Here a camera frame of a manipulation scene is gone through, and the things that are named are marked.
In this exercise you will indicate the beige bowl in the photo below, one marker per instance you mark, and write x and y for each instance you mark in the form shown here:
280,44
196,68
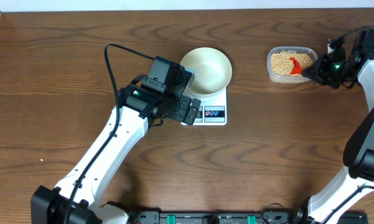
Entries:
212,70

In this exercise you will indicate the white digital kitchen scale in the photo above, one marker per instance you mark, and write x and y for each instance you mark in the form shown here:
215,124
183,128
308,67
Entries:
212,111

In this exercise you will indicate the red measuring scoop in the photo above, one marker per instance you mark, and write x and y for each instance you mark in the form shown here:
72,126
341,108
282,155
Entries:
297,69

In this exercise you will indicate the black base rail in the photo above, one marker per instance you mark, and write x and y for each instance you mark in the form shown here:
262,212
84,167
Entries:
211,217

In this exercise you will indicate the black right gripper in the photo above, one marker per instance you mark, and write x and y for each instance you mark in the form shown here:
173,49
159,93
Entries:
317,73

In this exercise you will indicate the clear plastic container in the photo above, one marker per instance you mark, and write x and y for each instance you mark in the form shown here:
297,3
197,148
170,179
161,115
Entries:
287,79

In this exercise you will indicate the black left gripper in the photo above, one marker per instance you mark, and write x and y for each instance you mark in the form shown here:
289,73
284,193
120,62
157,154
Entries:
179,116

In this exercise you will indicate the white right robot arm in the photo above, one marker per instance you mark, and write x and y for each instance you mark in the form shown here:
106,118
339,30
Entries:
356,178

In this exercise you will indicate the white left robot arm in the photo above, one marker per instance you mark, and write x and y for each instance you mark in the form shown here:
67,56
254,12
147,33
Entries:
77,197

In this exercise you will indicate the yellow soybeans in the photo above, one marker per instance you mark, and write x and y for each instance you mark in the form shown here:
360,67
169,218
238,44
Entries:
282,65

